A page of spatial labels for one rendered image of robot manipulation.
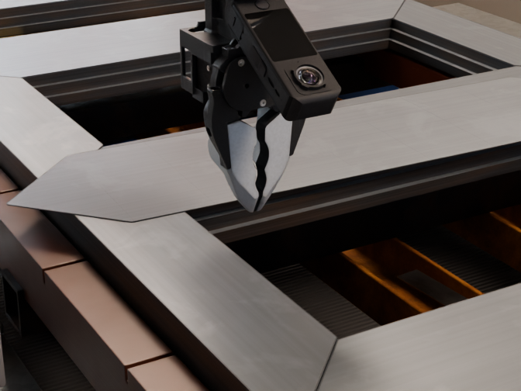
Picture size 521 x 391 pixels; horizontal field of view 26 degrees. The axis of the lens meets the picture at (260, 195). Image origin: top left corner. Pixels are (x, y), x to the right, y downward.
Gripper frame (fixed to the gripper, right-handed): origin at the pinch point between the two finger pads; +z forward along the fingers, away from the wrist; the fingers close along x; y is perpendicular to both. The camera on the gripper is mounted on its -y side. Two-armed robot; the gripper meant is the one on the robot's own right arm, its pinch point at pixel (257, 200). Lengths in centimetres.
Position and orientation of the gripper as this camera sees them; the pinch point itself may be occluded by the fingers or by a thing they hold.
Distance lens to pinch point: 96.3
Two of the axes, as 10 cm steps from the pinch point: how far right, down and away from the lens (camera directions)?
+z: 0.0, 9.1, 4.1
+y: -5.0, -3.5, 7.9
